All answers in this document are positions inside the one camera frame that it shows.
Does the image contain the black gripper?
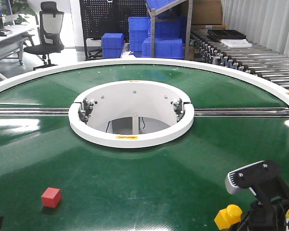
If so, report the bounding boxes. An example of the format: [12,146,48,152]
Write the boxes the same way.
[229,199,289,231]

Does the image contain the yellow two-stud toy brick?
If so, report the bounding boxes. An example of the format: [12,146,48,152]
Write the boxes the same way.
[214,204,243,231]

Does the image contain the white outer conveyor rim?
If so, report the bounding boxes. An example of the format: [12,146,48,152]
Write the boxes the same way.
[0,58,289,108]

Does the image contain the steel roller conveyor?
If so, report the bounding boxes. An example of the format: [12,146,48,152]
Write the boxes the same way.
[190,29,289,96]

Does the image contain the white sheet on rollers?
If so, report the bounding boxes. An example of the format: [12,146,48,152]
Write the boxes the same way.
[220,39,252,48]

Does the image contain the black tray on rollers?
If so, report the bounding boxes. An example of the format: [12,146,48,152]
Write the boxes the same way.
[208,29,246,40]

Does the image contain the large blue crate front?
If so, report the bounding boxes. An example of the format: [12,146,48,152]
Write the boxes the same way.
[142,38,184,59]

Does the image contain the cardboard box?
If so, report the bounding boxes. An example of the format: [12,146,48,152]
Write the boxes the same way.
[191,0,223,25]

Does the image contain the red cube block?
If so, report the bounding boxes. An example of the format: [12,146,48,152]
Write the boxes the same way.
[41,187,62,208]

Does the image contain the stacked blue crates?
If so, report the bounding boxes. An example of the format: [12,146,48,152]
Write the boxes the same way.
[128,17,150,51]

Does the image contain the metal shelf rack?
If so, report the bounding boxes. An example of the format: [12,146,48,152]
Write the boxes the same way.
[145,0,194,60]

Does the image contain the blue crate on floor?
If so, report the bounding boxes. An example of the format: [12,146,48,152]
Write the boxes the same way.
[101,33,124,59]

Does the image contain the black perforated pegboard panel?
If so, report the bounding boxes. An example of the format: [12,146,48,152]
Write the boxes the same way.
[79,0,147,60]

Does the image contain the black mesh office chair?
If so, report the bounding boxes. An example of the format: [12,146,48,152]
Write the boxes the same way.
[24,1,64,70]

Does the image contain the grey office desk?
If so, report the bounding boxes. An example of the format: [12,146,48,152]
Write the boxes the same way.
[0,14,39,80]

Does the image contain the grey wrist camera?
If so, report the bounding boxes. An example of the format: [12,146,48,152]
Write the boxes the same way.
[225,160,264,194]

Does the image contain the white inner conveyor ring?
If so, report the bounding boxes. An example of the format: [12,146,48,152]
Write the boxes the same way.
[68,80,195,149]

